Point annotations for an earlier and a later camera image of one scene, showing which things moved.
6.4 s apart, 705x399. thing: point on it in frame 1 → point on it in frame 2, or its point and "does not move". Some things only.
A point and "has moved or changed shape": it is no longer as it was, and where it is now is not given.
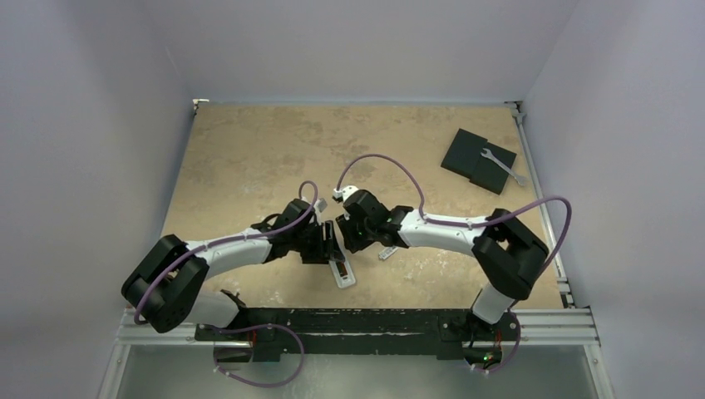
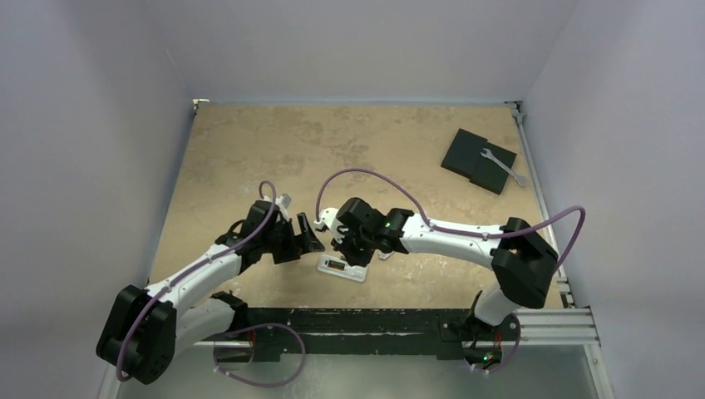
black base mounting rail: (268, 332) does not move
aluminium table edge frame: (575, 326) does not move
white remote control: (342, 273) has moved or changed shape
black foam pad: (465, 158) does not move
